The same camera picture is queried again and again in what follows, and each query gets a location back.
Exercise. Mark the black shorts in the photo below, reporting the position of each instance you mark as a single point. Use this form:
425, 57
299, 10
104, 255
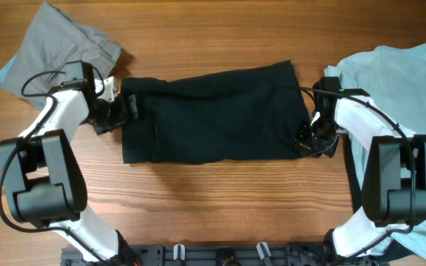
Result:
248, 114

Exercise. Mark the folded light blue cloth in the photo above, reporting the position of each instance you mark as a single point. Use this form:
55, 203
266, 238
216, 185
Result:
5, 69

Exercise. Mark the folded grey shorts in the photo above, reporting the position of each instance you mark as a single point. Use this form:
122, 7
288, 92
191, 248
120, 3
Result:
54, 39

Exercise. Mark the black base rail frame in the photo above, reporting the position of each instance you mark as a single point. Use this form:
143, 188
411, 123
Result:
292, 254

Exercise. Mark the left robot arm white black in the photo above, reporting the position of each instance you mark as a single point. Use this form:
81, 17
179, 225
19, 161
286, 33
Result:
42, 188

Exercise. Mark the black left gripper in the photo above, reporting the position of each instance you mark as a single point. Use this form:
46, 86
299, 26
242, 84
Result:
122, 117

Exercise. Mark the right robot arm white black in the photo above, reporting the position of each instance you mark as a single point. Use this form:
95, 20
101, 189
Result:
393, 190

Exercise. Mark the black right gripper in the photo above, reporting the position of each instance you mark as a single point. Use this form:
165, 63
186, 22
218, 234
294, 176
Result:
305, 146

